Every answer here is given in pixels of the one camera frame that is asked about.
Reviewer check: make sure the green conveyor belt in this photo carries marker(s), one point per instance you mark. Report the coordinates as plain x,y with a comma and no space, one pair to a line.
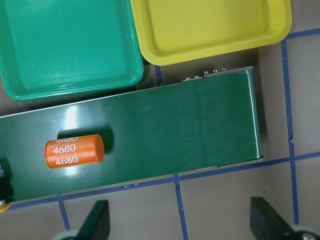
207,122

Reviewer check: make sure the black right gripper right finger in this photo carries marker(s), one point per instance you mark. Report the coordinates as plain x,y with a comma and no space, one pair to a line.
266,223

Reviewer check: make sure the green plastic tray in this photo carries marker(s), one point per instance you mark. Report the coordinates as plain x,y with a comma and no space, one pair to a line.
52,48

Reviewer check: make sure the orange cylinder with 4680 print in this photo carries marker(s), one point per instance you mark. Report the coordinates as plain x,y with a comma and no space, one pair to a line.
74,151

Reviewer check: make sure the yellow plastic tray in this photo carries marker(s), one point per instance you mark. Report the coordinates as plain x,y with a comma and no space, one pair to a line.
176,31

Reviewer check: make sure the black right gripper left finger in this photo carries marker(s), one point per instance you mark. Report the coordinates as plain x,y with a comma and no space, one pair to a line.
97,224

